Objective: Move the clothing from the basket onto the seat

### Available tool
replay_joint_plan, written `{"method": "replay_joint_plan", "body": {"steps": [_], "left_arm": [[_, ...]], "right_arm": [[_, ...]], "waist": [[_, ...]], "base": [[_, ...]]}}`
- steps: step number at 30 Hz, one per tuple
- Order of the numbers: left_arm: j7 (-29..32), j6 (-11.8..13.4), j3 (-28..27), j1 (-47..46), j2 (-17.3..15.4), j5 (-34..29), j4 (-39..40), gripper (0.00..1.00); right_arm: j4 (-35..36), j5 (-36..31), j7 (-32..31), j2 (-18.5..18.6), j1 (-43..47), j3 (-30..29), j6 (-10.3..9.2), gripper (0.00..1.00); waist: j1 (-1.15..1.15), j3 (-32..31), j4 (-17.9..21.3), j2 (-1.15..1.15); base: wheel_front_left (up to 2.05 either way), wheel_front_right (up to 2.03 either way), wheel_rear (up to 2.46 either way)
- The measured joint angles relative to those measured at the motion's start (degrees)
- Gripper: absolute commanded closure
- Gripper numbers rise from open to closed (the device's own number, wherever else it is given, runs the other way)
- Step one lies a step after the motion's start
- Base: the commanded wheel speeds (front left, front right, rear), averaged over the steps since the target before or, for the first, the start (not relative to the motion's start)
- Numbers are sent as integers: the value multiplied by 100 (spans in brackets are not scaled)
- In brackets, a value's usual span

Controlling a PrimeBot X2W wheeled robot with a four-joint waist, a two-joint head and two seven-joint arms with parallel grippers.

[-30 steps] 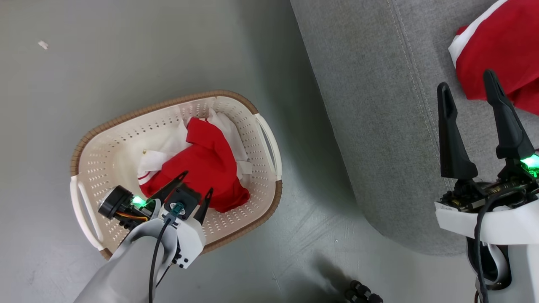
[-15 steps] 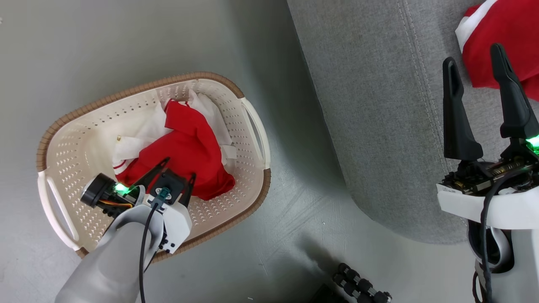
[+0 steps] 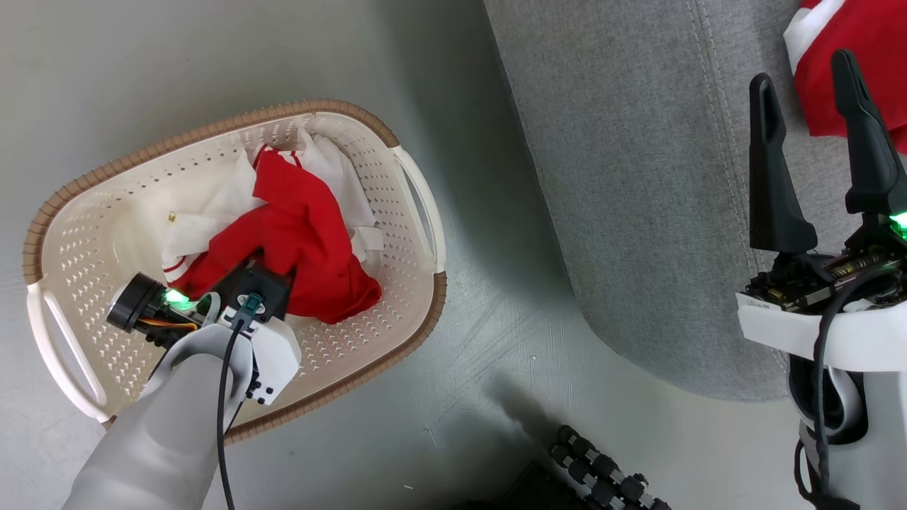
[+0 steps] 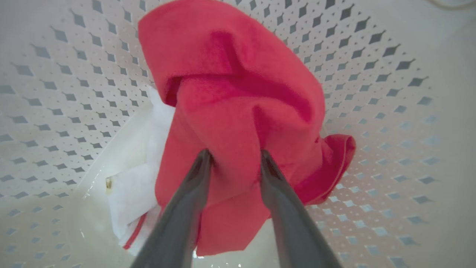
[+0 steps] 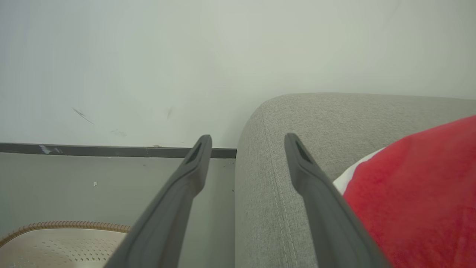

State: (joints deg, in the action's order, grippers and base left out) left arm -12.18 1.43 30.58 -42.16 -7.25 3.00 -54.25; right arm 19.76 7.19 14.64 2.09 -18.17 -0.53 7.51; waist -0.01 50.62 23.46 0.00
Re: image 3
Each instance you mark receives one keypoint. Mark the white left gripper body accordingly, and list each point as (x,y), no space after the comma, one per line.
(276,354)

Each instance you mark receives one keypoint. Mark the red garment with white trim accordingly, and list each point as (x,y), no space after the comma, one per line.
(875,35)

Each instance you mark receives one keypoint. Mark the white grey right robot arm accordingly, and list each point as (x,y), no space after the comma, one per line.
(882,439)

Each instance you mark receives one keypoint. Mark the grey fabric sofa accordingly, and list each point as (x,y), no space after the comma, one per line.
(638,177)

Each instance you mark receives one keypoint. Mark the black roller wheel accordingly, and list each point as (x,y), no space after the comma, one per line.
(602,467)

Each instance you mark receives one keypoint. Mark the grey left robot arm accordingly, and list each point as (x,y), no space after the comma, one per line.
(156,439)

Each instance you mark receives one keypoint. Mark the cream perforated laundry basket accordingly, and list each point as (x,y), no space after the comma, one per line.
(92,234)

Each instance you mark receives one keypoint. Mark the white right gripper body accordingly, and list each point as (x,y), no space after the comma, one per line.
(779,326)

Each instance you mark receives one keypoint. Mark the red and white garment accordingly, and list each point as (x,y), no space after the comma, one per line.
(297,227)

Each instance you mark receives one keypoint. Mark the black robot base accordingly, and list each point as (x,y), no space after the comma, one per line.
(524,492)

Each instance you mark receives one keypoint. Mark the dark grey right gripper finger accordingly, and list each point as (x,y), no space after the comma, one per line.
(870,156)
(772,184)

